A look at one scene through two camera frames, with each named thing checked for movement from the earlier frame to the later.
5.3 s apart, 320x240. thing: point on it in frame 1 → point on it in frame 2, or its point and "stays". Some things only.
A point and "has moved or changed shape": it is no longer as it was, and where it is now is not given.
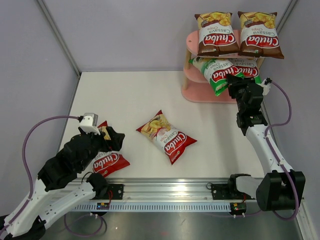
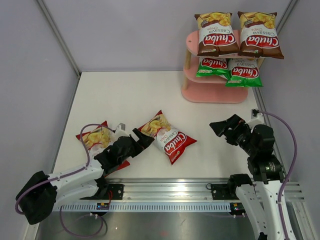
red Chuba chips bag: [172, 142] stays
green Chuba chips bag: [216, 71] has moved or changed shape
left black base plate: [112, 192] stays
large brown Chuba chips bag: [259, 36] stays
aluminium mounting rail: [172, 190] stays
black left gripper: [115, 142] → [143, 142]
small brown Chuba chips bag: [216, 35] stays
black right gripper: [235, 82] → [220, 127]
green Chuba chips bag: [247, 67] stays
